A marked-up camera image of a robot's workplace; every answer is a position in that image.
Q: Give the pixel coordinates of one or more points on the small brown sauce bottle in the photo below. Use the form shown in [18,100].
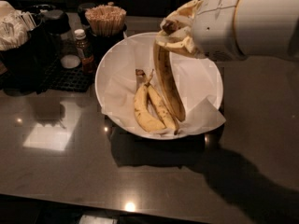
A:
[85,52]

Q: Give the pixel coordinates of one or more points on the dark jar behind stirrers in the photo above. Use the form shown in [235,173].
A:
[82,8]

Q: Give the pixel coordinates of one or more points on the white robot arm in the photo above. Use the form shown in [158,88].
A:
[265,28]

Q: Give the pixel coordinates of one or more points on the black caddy with napkins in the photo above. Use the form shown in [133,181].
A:
[26,50]

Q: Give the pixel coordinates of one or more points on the middle yellow banana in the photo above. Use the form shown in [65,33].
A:
[161,109]

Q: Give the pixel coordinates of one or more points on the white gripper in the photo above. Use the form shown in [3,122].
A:
[215,25]

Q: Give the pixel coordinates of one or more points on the yellow banana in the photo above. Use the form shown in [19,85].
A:
[143,117]
[161,109]

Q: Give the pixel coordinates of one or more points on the white bowl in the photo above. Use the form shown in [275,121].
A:
[106,78]

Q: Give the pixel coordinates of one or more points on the bundle of wooden stirrers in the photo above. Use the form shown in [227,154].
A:
[106,20]

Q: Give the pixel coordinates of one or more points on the black lidded glass shaker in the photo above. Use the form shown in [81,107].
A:
[57,25]

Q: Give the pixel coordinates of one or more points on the black rubber mesh mat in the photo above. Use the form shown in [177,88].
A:
[63,79]

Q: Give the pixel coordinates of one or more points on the left yellow banana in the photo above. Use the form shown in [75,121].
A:
[143,117]

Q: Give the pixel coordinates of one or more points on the white paper liner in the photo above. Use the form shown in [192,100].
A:
[199,78]

